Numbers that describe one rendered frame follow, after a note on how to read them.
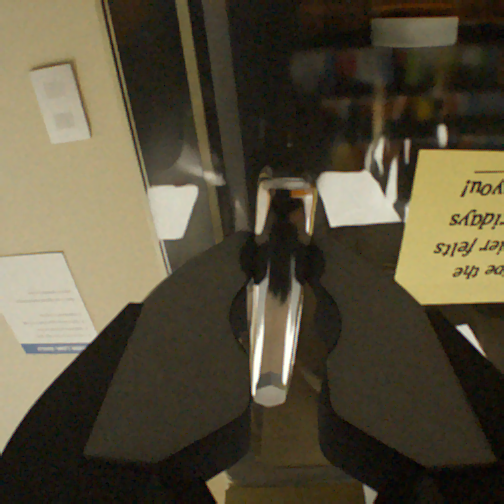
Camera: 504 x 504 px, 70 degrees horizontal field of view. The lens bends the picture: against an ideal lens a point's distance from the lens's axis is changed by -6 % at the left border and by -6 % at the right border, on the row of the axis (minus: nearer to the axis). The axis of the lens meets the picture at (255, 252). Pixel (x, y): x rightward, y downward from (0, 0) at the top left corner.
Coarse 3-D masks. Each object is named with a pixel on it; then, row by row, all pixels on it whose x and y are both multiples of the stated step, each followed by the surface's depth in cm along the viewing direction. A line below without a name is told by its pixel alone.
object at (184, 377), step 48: (240, 240) 11; (192, 288) 9; (240, 288) 9; (144, 336) 8; (192, 336) 8; (240, 336) 10; (144, 384) 7; (192, 384) 7; (240, 384) 7; (96, 432) 6; (144, 432) 6; (192, 432) 6; (240, 432) 7
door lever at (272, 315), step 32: (288, 192) 10; (256, 224) 11; (288, 224) 10; (256, 256) 11; (288, 256) 11; (256, 288) 12; (288, 288) 11; (256, 320) 12; (288, 320) 12; (256, 352) 13; (288, 352) 13; (256, 384) 14; (288, 384) 14
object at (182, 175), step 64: (128, 0) 11; (192, 0) 11; (256, 0) 11; (320, 0) 11; (384, 0) 11; (448, 0) 11; (128, 64) 13; (192, 64) 13; (256, 64) 13; (320, 64) 12; (384, 64) 12; (448, 64) 12; (192, 128) 14; (256, 128) 14; (320, 128) 14; (384, 128) 14; (448, 128) 14; (192, 192) 15; (256, 192) 15; (320, 192) 15; (384, 192) 15; (192, 256) 17; (384, 256) 17; (320, 384) 21; (256, 448) 25
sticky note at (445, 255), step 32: (448, 160) 14; (480, 160) 14; (416, 192) 15; (448, 192) 15; (480, 192) 15; (416, 224) 16; (448, 224) 16; (480, 224) 16; (416, 256) 17; (448, 256) 17; (480, 256) 16; (416, 288) 18; (448, 288) 17; (480, 288) 17
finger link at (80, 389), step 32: (128, 320) 8; (96, 352) 8; (64, 384) 7; (96, 384) 7; (32, 416) 6; (64, 416) 6; (96, 416) 6; (32, 448) 6; (64, 448) 6; (0, 480) 5; (32, 480) 5; (64, 480) 5; (96, 480) 5; (128, 480) 5; (160, 480) 6
